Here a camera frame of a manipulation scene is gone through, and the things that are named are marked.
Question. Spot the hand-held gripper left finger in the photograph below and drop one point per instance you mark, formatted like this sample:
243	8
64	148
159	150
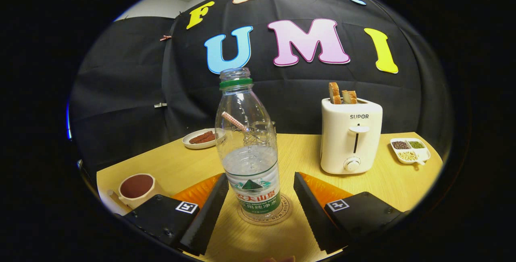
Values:
203	221

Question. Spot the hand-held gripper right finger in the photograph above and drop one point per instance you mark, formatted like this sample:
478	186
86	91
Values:
316	221

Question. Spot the round printed coaster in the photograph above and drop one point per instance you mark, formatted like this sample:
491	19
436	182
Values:
285	206

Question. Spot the clear plastic bottle green label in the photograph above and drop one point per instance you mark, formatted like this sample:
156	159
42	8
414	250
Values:
250	165

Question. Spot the wooden table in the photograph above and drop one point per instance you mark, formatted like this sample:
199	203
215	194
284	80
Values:
306	153

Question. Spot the round white plate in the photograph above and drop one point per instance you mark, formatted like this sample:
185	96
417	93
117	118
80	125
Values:
189	144

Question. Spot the brown food piece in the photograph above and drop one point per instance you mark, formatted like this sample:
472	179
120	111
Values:
199	136
206	140

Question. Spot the white toaster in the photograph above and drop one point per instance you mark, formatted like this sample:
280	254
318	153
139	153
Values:
338	141

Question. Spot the pink striped straw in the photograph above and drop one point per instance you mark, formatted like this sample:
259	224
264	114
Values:
234	121

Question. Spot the clear drinking glass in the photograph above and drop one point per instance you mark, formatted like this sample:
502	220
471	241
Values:
260	131

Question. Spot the white divided dish with grains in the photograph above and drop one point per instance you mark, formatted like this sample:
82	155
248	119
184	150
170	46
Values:
421	155

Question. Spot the silver clip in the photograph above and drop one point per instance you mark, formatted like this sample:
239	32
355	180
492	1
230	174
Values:
160	105

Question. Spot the toasted bread slice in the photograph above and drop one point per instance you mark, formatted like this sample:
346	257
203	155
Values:
334	92
349	97

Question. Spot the black backdrop cloth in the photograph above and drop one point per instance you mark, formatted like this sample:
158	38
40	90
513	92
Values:
121	76

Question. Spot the pink clip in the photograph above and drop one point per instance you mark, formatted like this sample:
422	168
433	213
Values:
165	37

